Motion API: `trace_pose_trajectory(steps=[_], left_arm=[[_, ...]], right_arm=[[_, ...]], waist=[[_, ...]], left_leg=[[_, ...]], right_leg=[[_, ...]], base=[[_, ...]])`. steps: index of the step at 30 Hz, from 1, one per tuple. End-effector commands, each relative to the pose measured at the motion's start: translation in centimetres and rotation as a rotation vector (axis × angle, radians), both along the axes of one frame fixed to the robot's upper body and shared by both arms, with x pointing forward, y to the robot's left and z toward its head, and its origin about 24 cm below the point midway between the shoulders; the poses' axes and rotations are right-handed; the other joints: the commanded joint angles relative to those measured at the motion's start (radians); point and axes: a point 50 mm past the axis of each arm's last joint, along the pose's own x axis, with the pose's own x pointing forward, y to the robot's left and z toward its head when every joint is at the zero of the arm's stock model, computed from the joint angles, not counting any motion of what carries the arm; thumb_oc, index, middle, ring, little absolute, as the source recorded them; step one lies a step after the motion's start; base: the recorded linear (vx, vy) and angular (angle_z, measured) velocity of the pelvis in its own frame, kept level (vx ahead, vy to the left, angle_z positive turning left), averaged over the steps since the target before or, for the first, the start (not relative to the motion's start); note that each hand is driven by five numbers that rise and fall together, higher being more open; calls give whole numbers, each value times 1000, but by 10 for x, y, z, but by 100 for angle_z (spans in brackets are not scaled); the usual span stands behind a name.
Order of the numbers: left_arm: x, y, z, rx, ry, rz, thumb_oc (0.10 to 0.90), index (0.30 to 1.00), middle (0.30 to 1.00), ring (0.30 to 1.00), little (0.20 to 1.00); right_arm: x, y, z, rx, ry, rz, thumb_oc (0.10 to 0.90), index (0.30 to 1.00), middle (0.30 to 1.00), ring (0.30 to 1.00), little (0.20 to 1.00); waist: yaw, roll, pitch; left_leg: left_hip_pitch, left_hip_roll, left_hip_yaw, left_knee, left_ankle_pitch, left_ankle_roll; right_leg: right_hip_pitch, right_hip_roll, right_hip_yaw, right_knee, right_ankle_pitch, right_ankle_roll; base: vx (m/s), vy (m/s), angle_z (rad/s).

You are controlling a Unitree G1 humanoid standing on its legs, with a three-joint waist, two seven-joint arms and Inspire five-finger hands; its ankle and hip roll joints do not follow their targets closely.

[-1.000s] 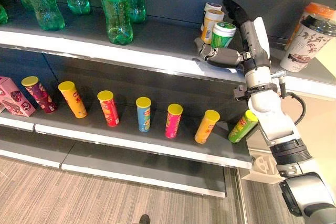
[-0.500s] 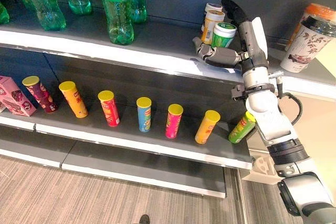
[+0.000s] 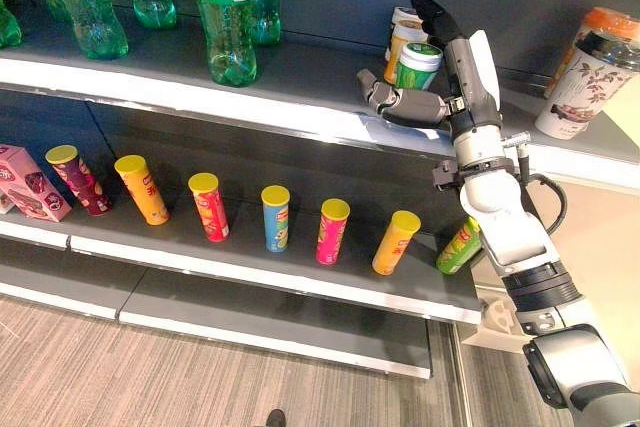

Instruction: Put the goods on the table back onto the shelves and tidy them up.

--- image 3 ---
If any grey shelf board with cans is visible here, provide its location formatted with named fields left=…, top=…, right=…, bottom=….
left=0, top=186, right=484, bottom=326

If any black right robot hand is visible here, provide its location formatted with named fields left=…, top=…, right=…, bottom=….
left=356, top=0, right=503, bottom=136

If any purple chips can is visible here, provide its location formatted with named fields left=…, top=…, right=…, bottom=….
left=45, top=144, right=114, bottom=218

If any orange lidded paper cup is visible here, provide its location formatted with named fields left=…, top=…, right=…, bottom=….
left=543, top=6, right=640, bottom=99

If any pink snack box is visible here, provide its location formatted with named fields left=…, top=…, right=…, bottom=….
left=0, top=143, right=73, bottom=224

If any pink chips can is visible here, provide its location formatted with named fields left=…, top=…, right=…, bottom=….
left=315, top=197, right=351, bottom=267

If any red chips can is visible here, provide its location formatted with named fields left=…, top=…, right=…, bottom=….
left=187, top=172, right=232, bottom=244

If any grey shelf board with bottles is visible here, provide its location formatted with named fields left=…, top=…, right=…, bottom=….
left=0, top=2, right=640, bottom=190

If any green chips can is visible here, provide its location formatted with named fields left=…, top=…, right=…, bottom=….
left=435, top=215, right=484, bottom=276

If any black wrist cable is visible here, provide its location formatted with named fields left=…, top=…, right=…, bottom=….
left=517, top=145, right=569, bottom=236

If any grey empty shelf board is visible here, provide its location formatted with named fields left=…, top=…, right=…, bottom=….
left=0, top=235, right=433, bottom=381

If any green gum jar white lid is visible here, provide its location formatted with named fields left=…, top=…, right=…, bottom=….
left=394, top=42, right=445, bottom=94

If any orange chips can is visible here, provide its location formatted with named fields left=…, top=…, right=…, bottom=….
left=113, top=154, right=172, bottom=227
left=371, top=209, right=423, bottom=277

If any blue chips can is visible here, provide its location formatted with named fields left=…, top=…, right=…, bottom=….
left=260, top=184, right=292, bottom=254

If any white floral paper cup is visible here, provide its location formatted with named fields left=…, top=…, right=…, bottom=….
left=533, top=30, right=640, bottom=141

